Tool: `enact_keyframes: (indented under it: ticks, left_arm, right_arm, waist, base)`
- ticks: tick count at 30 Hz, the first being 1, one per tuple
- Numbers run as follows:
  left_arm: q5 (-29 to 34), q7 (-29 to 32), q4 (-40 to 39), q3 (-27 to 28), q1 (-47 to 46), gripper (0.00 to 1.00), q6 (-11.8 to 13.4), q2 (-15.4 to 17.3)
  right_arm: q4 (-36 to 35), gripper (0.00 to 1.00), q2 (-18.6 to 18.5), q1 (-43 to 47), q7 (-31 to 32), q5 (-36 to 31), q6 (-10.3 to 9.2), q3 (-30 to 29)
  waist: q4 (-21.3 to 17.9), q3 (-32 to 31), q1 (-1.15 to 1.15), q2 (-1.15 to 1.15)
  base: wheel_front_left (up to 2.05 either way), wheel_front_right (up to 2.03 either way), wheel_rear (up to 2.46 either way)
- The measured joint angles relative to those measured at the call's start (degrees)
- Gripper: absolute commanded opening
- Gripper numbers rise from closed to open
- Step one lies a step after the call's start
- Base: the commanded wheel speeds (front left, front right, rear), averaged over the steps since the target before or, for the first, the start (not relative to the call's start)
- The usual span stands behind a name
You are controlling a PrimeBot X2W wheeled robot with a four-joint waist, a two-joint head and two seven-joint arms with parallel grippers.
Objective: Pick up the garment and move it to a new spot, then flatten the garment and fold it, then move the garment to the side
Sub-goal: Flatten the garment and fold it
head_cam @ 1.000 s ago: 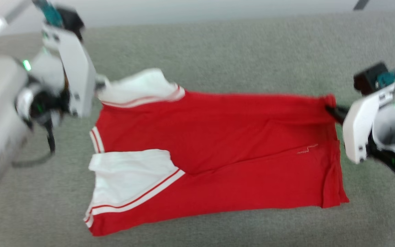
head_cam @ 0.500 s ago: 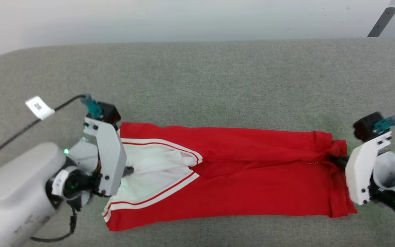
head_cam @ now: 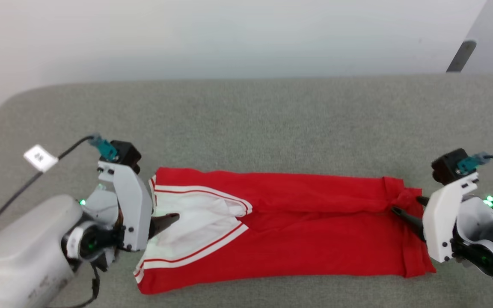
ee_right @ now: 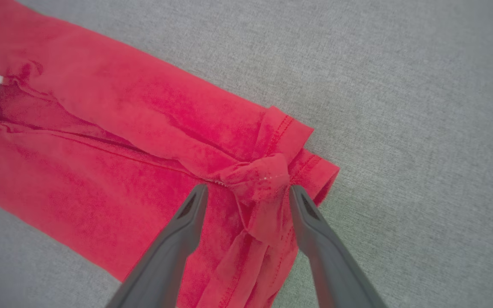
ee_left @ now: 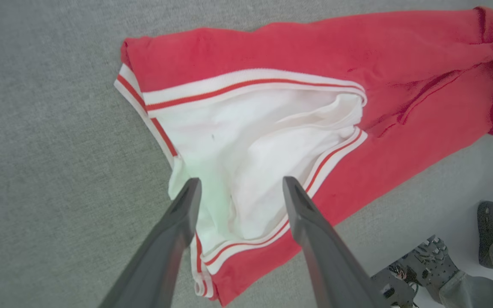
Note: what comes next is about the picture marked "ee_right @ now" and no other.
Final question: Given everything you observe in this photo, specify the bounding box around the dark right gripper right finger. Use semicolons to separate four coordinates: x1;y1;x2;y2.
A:
289;184;389;308

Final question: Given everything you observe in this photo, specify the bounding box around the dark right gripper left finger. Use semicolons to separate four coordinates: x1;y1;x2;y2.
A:
105;184;209;308

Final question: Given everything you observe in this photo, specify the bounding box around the red and white basketball jersey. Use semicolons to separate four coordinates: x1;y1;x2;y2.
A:
0;0;341;308

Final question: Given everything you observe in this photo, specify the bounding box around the grey fabric table cover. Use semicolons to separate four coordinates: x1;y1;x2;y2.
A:
0;0;493;308

